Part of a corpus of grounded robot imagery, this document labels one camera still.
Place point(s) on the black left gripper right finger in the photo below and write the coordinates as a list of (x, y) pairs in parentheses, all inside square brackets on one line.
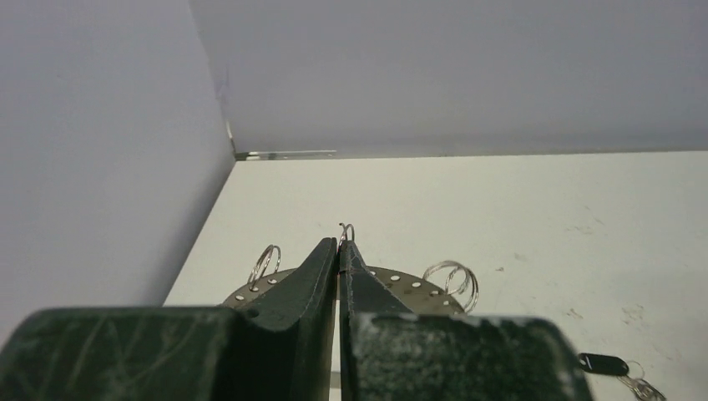
[(388, 352)]

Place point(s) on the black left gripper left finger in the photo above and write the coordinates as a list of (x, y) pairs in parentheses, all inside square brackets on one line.
[(276, 347)]

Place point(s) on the metal disc with keyrings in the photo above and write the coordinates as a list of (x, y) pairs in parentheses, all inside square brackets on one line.
[(447, 287)]

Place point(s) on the aluminium rear rail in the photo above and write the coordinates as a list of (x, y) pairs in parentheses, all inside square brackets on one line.
[(284, 155)]

